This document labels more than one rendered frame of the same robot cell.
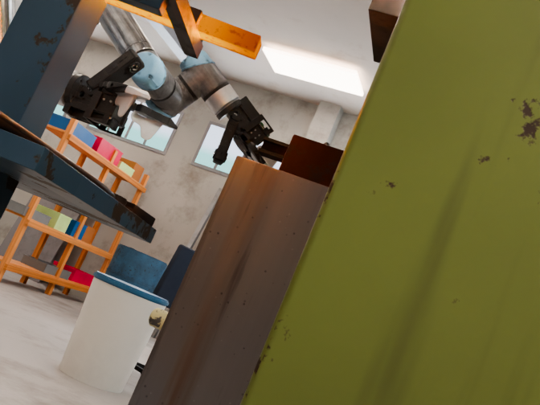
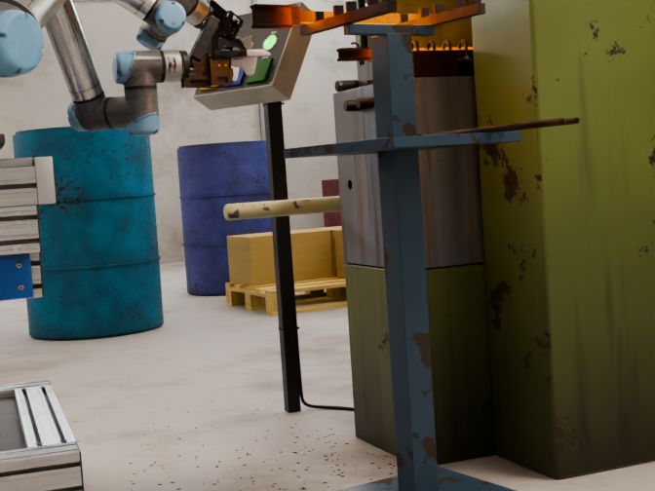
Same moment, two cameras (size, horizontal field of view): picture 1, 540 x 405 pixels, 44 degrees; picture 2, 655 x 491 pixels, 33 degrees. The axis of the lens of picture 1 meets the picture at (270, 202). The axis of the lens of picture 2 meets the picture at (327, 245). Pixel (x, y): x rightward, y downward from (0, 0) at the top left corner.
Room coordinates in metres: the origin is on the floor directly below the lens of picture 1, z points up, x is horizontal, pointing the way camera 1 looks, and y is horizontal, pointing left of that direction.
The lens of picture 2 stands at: (-0.93, 1.79, 0.70)
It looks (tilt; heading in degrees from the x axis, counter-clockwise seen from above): 4 degrees down; 322
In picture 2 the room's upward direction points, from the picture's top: 4 degrees counter-clockwise
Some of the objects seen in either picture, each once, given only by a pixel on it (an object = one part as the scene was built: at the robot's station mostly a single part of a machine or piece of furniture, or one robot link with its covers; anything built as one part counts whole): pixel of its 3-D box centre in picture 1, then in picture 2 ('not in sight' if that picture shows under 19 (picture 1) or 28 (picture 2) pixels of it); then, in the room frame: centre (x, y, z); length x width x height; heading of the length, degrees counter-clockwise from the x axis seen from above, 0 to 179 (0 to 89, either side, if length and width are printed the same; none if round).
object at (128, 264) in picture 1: (127, 290); not in sight; (7.42, 1.06, 0.45); 0.61 x 0.59 x 0.89; 161
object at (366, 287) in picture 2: not in sight; (477, 346); (1.06, -0.25, 0.23); 0.56 x 0.38 x 0.47; 74
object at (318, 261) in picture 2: not in sight; (334, 264); (3.87, -2.04, 0.20); 1.09 x 0.75 x 0.39; 78
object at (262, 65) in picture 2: not in sight; (260, 71); (1.62, -0.02, 1.01); 0.07 x 0.05 x 0.07; 9
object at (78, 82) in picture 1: (100, 103); (205, 68); (1.27, 0.38, 0.97); 0.12 x 0.08 x 0.09; 74
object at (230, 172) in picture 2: not in sight; (231, 216); (4.98, -2.11, 0.48); 0.65 x 0.64 x 0.96; 70
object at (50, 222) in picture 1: (70, 213); not in sight; (8.34, 2.23, 1.01); 2.22 x 0.59 x 2.01; 160
